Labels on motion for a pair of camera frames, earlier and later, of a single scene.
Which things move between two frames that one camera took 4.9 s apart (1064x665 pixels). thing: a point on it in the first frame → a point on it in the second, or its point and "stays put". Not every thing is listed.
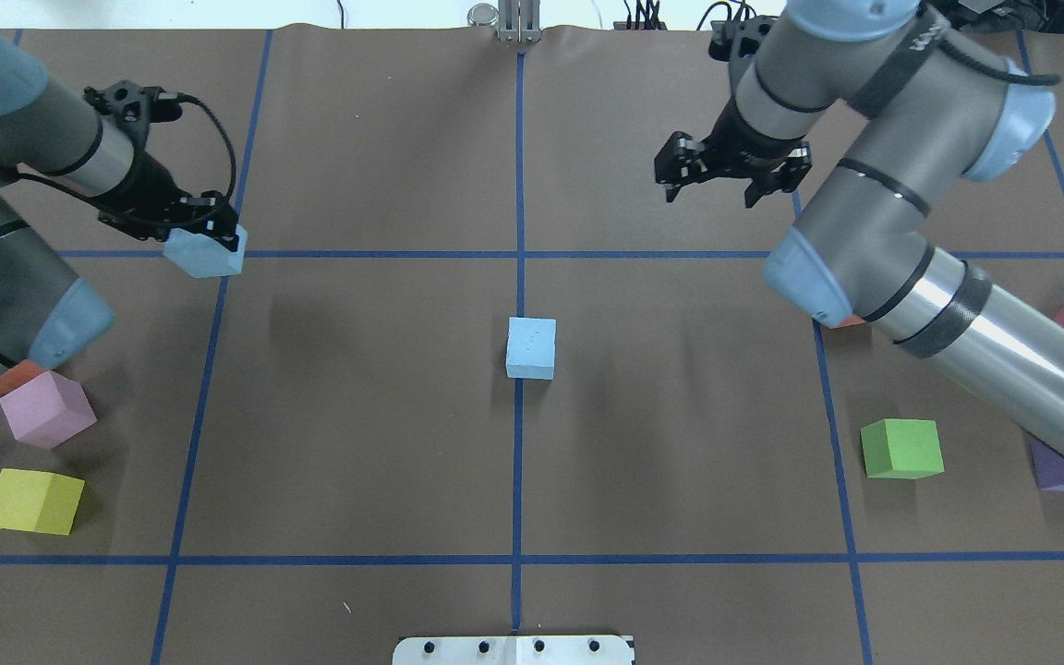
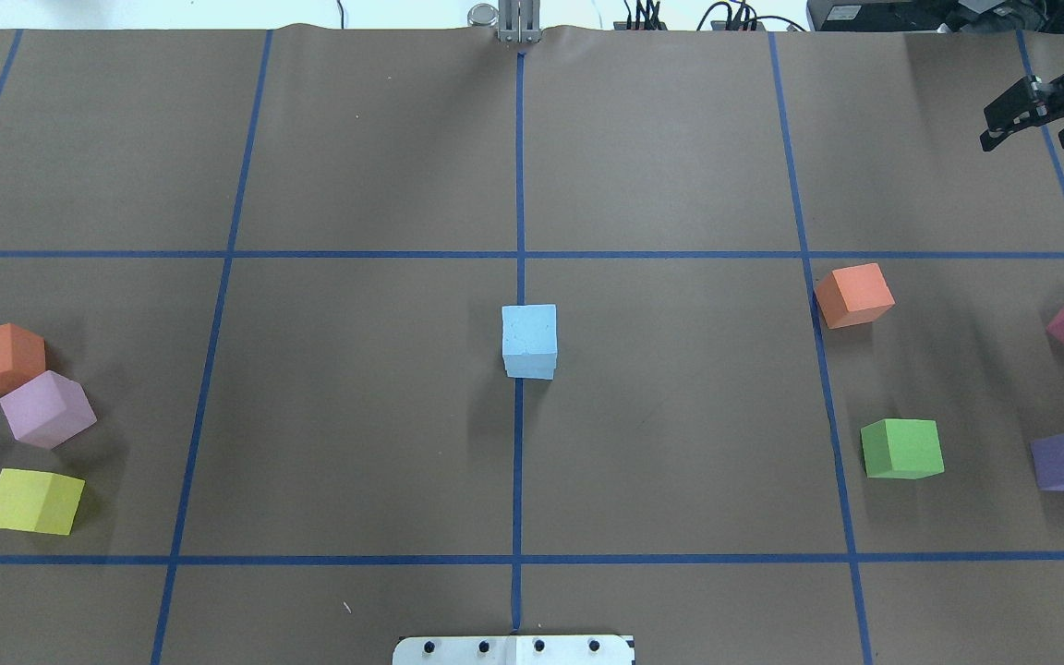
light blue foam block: [531, 348] stays put
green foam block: [902, 448] stays put
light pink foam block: [47, 410] stays put
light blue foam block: [202, 257] → [529, 329]
